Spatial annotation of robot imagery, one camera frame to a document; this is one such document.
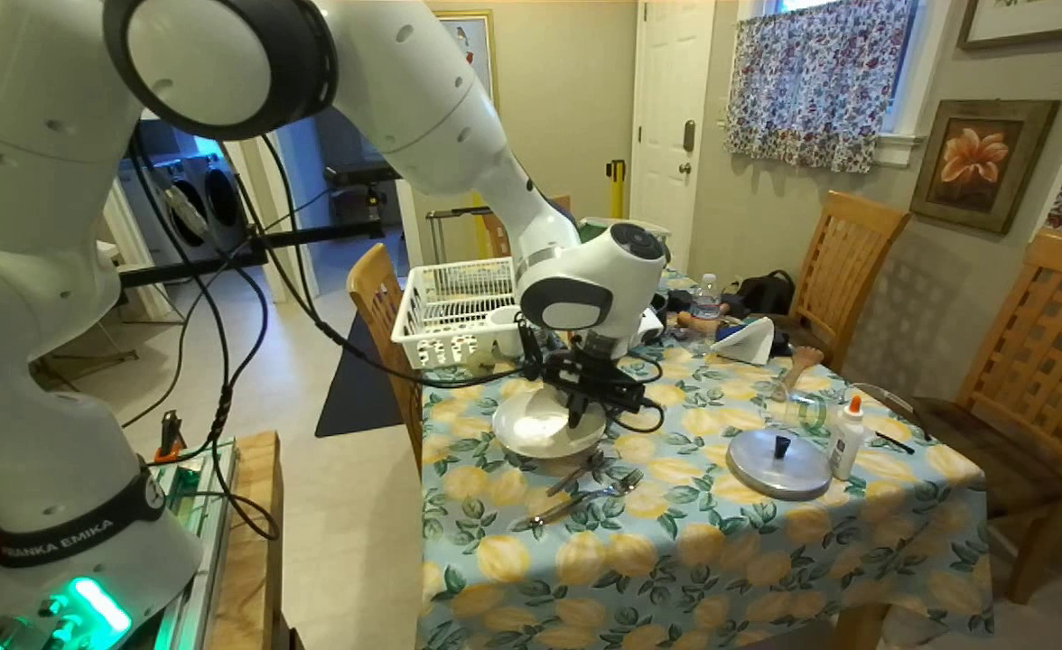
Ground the wooden chair far side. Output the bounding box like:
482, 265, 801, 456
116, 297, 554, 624
792, 191, 905, 367

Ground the wooden workbench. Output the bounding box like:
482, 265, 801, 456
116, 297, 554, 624
202, 435, 285, 650

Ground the floral curtain right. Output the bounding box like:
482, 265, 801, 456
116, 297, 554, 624
727, 0, 919, 176

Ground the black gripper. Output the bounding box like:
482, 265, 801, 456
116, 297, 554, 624
520, 326, 642, 413

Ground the white door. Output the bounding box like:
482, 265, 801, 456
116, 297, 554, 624
627, 0, 714, 271

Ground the white glue bottle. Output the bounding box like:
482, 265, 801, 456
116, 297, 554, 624
830, 395, 866, 480

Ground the lemon pattern tablecloth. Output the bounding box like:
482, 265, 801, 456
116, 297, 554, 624
417, 346, 992, 650

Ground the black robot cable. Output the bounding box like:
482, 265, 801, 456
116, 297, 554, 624
120, 129, 667, 547

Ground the silver fork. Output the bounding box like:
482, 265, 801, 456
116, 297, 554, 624
523, 474, 642, 527

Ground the clear water bottle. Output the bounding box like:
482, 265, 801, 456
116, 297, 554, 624
691, 271, 720, 337

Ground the wooden chair near robot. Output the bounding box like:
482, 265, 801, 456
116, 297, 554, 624
346, 241, 421, 461

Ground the white plastic basket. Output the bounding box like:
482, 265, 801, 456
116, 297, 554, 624
390, 258, 520, 367

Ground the white paper napkin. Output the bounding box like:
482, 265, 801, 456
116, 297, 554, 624
714, 319, 772, 364

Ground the flower picture frame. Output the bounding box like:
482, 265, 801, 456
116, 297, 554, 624
910, 96, 1057, 234

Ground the wooden lattice chair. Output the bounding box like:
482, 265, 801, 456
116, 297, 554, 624
913, 230, 1062, 604

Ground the silver pot lid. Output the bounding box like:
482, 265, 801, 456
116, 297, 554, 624
727, 425, 830, 502

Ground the white round plate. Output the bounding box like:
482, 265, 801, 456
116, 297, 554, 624
492, 385, 607, 461

